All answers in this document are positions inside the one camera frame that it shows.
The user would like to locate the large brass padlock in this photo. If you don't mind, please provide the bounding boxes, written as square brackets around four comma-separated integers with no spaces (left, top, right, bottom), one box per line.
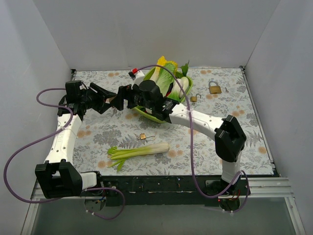
[208,80,222,94]
[106,96,117,116]

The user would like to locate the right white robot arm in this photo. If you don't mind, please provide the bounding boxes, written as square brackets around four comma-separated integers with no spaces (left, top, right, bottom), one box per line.
[111,80,246,197]

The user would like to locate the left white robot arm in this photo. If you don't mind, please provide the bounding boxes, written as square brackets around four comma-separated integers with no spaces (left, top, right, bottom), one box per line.
[35,80,116,199]

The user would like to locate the green plastic basket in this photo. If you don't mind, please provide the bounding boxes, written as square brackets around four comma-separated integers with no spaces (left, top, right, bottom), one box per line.
[133,68,193,123]

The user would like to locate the yellow toy cabbage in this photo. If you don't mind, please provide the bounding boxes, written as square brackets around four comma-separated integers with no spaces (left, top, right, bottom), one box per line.
[150,56,178,82]

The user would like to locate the large toy napa cabbage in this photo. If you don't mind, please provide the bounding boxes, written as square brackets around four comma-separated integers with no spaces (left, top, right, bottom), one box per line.
[156,66,175,96]

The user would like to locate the floral table mat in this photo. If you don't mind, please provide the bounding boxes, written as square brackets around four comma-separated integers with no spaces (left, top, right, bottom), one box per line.
[73,68,273,176]

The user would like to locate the small brass padlock open shackle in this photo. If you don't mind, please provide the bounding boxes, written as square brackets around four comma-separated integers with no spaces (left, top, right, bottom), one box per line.
[139,133,156,142]

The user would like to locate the toy celery stalk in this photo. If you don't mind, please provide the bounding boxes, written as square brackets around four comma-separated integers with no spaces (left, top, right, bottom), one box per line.
[107,142,170,171]

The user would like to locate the toy bok choy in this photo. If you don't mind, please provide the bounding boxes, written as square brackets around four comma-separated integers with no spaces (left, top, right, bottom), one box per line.
[168,76,189,101]

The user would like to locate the toy leafy green sprig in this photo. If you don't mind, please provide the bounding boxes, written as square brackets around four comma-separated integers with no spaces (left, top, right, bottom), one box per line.
[180,61,189,76]

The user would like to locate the small brass padlock far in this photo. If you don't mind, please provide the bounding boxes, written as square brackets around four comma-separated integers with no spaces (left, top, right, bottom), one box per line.
[190,94,201,103]

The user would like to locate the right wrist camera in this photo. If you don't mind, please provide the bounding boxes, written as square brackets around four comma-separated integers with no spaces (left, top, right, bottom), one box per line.
[129,69,145,85]

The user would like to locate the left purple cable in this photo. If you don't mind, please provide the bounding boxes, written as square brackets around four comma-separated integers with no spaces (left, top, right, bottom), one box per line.
[3,87,125,220]

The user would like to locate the purple cable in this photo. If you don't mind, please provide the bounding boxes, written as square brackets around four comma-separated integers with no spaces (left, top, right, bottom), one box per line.
[136,64,251,213]
[3,87,125,220]

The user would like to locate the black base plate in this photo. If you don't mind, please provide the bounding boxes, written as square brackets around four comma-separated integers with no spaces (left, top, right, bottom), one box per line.
[44,171,252,208]

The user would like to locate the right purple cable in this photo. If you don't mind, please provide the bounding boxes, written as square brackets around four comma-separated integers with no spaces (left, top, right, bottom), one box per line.
[136,64,251,213]

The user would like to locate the aluminium frame rail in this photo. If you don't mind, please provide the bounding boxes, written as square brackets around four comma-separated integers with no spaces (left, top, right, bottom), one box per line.
[22,178,305,235]

